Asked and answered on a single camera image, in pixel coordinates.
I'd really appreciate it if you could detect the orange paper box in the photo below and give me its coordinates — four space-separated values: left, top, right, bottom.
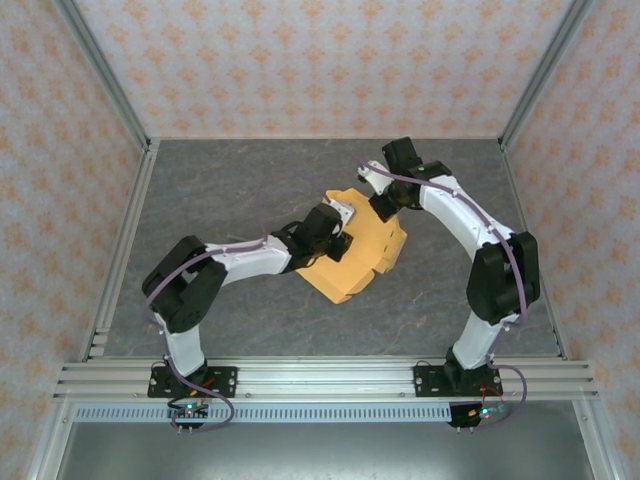
294 187 409 306

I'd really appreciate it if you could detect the grey metal sheet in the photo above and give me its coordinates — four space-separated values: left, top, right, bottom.
54 422 596 480

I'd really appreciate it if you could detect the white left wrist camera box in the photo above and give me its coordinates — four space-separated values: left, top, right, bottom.
323 197 357 224

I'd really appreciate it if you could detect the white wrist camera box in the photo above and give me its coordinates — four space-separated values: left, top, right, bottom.
355 159 389 199
323 197 357 224

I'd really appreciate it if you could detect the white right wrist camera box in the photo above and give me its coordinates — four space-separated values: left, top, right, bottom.
355 159 389 199

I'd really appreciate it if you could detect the aluminium mounting rail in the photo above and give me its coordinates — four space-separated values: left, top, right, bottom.
53 356 599 402

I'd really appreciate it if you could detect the aluminium table side rail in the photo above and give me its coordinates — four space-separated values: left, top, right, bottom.
499 142 572 362
78 139 161 362

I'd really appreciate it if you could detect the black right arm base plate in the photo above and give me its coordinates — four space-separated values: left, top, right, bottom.
413 364 505 399

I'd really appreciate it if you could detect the grey slotted cable duct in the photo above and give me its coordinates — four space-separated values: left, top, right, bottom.
73 405 454 424

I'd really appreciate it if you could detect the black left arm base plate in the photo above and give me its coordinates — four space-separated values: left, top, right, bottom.
147 366 239 399

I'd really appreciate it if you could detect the aluminium frame post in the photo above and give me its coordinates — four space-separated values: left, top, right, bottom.
52 0 154 152
499 0 597 152

